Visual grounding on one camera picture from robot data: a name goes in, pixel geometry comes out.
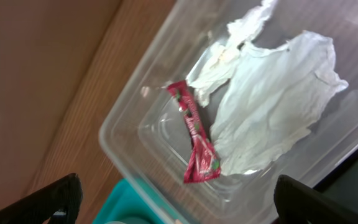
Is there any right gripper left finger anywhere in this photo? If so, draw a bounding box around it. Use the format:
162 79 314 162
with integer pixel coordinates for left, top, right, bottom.
0 173 83 224

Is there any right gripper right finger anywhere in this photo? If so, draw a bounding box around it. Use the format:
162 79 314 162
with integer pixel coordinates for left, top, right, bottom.
273 175 358 224

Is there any red snack wrapper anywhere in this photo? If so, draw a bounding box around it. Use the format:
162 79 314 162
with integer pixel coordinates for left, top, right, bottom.
167 80 221 184

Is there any white napkin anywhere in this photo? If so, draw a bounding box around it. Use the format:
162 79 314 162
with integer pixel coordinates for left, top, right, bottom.
186 1 348 175

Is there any teal plastic tray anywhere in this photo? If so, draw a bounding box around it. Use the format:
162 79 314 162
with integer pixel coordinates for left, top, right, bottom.
93 178 188 224

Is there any clear plastic bin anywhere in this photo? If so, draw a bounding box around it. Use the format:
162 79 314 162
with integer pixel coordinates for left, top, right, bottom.
99 0 358 223

